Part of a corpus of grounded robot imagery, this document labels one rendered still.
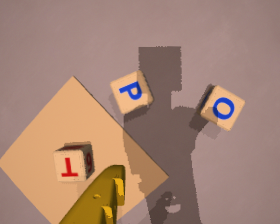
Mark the tan flat mat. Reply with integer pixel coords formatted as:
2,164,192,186
0,76,169,224

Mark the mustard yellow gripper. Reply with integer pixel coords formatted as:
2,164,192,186
59,165,126,224

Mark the wooden letter block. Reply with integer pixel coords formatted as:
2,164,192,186
196,85,245,131
110,70,155,114
53,144,95,182

